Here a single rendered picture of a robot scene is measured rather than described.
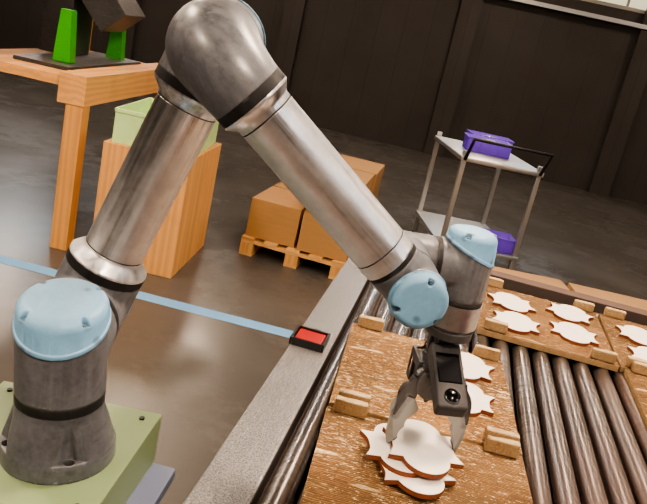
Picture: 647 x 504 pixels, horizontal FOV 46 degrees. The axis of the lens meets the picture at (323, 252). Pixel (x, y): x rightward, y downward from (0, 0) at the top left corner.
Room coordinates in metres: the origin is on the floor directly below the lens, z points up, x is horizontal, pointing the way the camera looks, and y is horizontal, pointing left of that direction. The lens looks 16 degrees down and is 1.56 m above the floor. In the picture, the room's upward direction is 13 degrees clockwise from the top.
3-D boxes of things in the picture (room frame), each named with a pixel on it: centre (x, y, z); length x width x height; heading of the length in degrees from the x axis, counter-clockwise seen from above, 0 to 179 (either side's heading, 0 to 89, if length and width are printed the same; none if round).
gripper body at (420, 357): (1.09, -0.21, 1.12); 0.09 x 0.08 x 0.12; 7
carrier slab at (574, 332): (1.95, -0.62, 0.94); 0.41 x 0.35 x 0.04; 172
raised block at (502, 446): (1.17, -0.37, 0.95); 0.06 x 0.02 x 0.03; 86
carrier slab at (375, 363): (1.40, -0.26, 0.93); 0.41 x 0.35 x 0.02; 175
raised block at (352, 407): (1.19, -0.11, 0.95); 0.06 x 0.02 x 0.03; 86
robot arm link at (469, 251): (1.07, -0.21, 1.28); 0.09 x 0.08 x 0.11; 97
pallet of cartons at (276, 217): (5.28, 0.11, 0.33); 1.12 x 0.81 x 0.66; 176
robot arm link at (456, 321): (1.08, -0.21, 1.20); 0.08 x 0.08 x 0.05
